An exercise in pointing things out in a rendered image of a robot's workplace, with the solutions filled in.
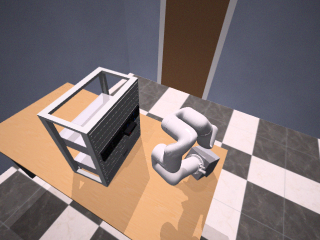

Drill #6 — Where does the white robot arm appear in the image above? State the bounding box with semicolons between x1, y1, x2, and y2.
151;107;218;186

